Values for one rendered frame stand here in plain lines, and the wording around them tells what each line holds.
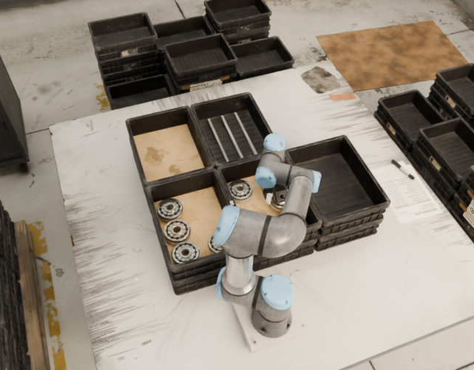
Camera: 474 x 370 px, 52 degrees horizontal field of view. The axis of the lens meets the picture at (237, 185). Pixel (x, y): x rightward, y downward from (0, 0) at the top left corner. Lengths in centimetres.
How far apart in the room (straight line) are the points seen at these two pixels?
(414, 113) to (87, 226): 221
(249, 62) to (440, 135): 132
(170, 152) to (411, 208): 111
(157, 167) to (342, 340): 104
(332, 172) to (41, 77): 264
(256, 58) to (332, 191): 158
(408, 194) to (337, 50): 215
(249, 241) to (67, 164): 133
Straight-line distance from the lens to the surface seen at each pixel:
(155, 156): 222
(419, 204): 235
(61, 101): 388
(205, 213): 200
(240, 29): 350
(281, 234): 132
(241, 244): 133
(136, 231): 214
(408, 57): 436
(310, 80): 281
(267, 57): 348
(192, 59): 328
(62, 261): 299
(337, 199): 210
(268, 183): 167
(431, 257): 221
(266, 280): 170
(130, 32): 356
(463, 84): 361
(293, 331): 189
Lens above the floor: 247
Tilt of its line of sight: 52 degrees down
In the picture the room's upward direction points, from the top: 2 degrees clockwise
